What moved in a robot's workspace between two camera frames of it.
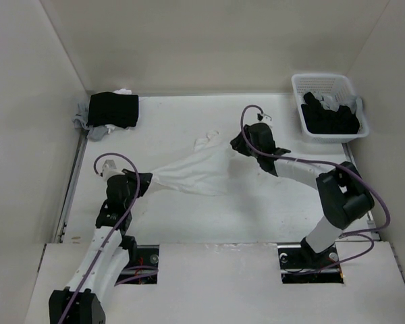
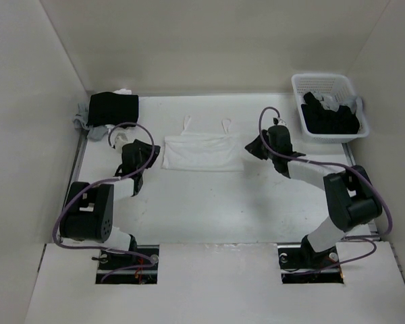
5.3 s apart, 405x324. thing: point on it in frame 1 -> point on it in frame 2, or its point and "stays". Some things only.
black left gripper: [146, 179] -> [148, 150]
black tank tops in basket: [320, 120] stays
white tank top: [204, 171] -> [202, 152]
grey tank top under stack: [81, 119] stays
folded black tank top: [113, 109] stays
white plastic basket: [331, 85] stays
